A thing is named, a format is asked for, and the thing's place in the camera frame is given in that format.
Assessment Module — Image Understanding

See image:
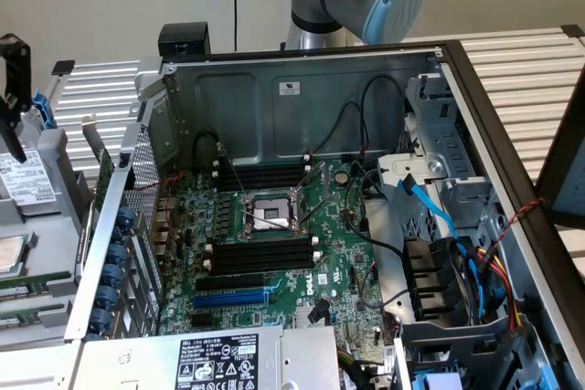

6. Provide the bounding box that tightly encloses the power supply cable bundle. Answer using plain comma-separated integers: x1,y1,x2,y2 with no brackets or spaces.
336,347,399,390

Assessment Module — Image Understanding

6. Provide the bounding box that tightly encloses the blue plastic disk rail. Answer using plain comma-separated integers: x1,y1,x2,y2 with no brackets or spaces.
30,90,59,132

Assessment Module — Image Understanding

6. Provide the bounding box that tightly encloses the black angled cable plug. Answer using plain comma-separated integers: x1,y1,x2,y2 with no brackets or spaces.
306,299,331,326

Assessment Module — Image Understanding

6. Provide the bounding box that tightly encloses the grey power supply unit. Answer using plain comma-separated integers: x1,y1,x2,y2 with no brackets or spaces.
68,324,343,390

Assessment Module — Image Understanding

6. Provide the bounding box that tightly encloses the grey wire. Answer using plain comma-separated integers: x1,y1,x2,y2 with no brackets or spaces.
356,261,410,309

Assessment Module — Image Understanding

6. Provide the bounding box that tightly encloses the hard disk white label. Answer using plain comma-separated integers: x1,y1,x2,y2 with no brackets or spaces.
0,105,63,220

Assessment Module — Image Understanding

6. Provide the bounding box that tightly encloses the blue card retention clip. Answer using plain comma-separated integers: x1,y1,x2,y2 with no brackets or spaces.
116,206,137,229
94,286,119,311
107,243,129,268
89,309,113,334
101,264,124,289

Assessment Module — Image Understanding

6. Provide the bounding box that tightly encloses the blue SATA wire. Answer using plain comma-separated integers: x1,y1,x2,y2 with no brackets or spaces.
396,174,488,322

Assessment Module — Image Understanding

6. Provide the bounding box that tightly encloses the blue plastic latch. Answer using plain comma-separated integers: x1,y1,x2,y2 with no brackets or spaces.
537,361,566,390
410,370,463,390

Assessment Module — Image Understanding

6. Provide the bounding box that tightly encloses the black plastic fan shroud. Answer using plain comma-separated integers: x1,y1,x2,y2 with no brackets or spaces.
400,234,461,323

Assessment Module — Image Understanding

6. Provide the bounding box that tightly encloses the grey parts rack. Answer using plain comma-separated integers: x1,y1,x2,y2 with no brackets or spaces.
0,83,100,354

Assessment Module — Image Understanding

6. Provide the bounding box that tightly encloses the metal locking lever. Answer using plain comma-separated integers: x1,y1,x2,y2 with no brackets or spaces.
299,193,342,227
241,209,296,231
218,142,251,204

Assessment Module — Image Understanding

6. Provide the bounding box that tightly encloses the green Dell motherboard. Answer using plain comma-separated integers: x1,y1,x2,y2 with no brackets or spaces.
157,159,388,350

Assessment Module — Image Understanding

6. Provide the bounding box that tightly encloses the long black expansion slot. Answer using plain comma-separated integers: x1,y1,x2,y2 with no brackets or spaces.
194,272,266,294

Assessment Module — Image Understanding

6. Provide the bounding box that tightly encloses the CPU chip silver lid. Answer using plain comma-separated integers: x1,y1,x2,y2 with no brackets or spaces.
0,233,38,278

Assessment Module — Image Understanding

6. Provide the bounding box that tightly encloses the metal rear port stack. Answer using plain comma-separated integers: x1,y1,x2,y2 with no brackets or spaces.
152,196,180,263

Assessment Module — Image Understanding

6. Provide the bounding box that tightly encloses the red black twisted wire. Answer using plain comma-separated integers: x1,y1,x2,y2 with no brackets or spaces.
495,196,548,249
134,170,188,245

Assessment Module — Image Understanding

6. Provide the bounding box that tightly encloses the silver metal bracket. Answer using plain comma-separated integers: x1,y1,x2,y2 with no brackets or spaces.
377,152,449,203

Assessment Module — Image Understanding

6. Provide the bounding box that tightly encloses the blue expansion slot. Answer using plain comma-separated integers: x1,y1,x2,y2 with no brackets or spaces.
191,291,270,311

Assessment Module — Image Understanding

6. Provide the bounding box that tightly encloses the black box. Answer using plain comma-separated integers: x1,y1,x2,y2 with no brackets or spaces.
157,21,212,62

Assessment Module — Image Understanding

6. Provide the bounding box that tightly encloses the metal socket cover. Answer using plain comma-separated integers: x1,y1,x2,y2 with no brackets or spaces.
292,159,333,208

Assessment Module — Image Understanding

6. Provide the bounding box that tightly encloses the thick black looped cable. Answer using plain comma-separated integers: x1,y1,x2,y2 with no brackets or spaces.
194,131,220,167

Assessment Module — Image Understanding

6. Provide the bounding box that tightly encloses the thin black wire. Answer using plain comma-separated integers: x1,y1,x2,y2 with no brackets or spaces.
358,75,409,156
310,100,367,156

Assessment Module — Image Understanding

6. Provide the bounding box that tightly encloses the metal disk bay cage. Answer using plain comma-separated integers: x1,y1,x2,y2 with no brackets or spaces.
401,70,504,245

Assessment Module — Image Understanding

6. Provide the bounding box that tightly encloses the dark case side panel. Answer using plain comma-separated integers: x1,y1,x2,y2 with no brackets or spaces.
534,58,585,232

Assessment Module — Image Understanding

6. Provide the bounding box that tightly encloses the CPU socket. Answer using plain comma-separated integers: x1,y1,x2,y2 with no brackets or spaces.
238,187,313,241

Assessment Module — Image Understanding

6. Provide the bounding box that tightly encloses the silver heatsink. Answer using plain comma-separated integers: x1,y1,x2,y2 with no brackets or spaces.
293,305,335,330

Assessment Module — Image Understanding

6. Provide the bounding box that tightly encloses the open metal PC case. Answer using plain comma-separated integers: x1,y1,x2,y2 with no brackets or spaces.
63,37,585,390

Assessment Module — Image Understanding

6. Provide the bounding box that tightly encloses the green graphics card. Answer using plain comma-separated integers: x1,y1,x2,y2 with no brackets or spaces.
80,113,118,245

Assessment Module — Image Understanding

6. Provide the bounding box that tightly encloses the multicolour power wire bundle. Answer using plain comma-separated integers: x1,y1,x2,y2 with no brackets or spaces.
473,246,526,332

